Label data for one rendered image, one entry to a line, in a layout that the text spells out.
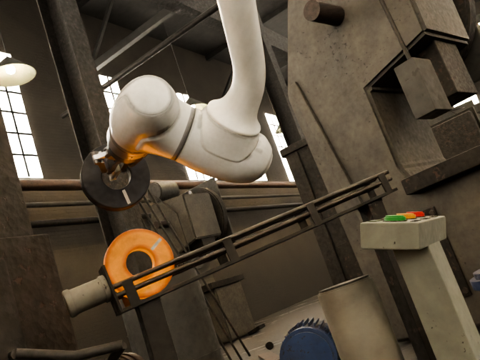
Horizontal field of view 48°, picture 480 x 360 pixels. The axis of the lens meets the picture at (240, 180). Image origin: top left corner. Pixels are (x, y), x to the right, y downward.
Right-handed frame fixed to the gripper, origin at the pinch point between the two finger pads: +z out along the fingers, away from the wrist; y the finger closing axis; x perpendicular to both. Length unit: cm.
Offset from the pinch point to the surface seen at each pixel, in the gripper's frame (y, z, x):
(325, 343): 103, 121, -77
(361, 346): 31, -26, -51
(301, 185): 234, 308, 27
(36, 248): -18.8, 21.4, -9.9
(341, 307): 30, -25, -43
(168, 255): 6.6, -0.1, -22.1
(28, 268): -21.8, 19.1, -14.2
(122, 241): -2.5, 0.2, -16.3
